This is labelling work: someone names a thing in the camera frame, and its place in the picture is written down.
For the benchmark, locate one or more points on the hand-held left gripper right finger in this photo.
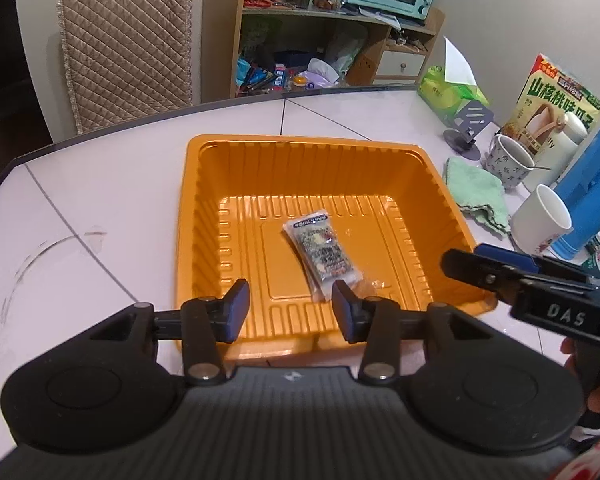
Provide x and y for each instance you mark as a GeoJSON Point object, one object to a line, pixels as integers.
{"type": "Point", "coordinates": [342, 312]}

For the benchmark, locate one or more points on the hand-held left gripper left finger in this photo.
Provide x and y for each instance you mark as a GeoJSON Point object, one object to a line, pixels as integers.
{"type": "Point", "coordinates": [237, 307]}

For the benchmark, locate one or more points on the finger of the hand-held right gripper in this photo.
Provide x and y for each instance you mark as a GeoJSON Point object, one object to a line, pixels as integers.
{"type": "Point", "coordinates": [470, 265]}
{"type": "Point", "coordinates": [505, 255]}

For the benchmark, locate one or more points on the clear dark snack packet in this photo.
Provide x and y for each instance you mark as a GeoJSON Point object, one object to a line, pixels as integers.
{"type": "Point", "coordinates": [322, 250]}

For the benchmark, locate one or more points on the orange plastic tray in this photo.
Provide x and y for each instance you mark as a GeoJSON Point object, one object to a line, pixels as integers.
{"type": "Point", "coordinates": [280, 175]}

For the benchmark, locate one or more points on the person's right hand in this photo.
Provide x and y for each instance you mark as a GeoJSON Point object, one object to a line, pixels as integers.
{"type": "Point", "coordinates": [568, 355]}

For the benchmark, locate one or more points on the white mug with print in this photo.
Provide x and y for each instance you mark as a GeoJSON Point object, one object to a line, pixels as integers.
{"type": "Point", "coordinates": [535, 230]}

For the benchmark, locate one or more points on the green cloth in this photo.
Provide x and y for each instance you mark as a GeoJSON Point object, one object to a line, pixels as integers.
{"type": "Point", "coordinates": [475, 190]}

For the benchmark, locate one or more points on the patterned grey mug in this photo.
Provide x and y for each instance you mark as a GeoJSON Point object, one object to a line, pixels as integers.
{"type": "Point", "coordinates": [502, 165]}

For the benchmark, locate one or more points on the blue thermos jug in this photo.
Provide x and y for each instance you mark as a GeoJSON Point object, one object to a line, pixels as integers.
{"type": "Point", "coordinates": [592, 185]}

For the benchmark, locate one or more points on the white lidded jar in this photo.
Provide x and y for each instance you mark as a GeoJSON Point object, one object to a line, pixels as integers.
{"type": "Point", "coordinates": [570, 132]}

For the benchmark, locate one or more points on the grey phone stand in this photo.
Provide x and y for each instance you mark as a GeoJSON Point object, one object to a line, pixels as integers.
{"type": "Point", "coordinates": [472, 120]}

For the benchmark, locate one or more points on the red patterned clothing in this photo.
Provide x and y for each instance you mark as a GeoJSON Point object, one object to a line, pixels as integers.
{"type": "Point", "coordinates": [587, 465]}

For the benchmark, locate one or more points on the cream and red snack box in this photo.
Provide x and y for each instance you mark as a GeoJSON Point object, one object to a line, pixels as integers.
{"type": "Point", "coordinates": [545, 95]}

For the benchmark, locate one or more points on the green tissue pack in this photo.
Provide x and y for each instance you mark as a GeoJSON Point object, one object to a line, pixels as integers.
{"type": "Point", "coordinates": [445, 92]}

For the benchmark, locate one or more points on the white shelf drawer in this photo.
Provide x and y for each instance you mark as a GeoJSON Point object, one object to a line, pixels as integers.
{"type": "Point", "coordinates": [402, 64]}

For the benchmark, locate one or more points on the white plastic bag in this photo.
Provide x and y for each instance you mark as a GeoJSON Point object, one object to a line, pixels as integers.
{"type": "Point", "coordinates": [345, 52]}

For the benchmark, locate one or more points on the wooden shelf unit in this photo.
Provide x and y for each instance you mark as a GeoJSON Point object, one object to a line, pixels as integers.
{"type": "Point", "coordinates": [225, 30]}

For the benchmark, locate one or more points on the chair with beige quilted cover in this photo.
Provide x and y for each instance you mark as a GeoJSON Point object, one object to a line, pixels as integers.
{"type": "Point", "coordinates": [125, 45]}

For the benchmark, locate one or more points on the red scissors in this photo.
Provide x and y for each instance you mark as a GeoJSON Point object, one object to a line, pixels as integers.
{"type": "Point", "coordinates": [257, 2]}

